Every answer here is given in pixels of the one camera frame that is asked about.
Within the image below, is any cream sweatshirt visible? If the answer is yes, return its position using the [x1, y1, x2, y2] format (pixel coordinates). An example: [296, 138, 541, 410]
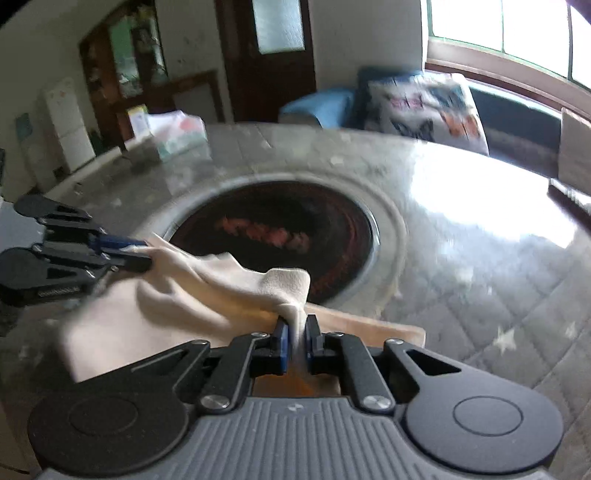
[58, 232, 426, 398]

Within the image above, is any round black cooktop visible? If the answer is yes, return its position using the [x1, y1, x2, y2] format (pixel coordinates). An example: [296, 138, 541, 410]
[139, 172, 410, 320]

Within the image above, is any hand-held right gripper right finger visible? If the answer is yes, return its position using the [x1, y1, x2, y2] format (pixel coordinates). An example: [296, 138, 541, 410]
[305, 314, 533, 414]

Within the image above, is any dark wooden cabinet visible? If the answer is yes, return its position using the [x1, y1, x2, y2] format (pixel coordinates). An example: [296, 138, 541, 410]
[78, 17, 223, 141]

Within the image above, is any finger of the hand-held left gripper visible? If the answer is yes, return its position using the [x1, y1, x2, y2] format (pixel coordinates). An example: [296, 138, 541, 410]
[32, 244, 153, 285]
[13, 194, 148, 253]

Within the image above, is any butterfly print pillow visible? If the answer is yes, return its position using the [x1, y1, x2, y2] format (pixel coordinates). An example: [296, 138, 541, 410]
[364, 73, 491, 157]

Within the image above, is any dark wooden glass door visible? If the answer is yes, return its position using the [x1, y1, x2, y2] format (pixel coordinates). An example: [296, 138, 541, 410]
[216, 0, 318, 124]

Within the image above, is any white tissue box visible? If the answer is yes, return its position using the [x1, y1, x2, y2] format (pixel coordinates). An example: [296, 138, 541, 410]
[129, 110, 208, 161]

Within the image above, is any blue sofa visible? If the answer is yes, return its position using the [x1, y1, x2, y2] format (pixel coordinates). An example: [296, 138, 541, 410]
[278, 67, 591, 178]

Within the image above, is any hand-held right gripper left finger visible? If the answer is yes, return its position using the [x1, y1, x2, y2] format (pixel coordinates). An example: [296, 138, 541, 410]
[76, 316, 292, 414]

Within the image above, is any white refrigerator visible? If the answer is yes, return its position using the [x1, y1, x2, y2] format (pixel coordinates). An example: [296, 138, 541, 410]
[43, 78, 97, 175]

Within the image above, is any green framed window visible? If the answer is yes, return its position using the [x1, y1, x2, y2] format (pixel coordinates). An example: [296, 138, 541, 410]
[424, 0, 591, 90]

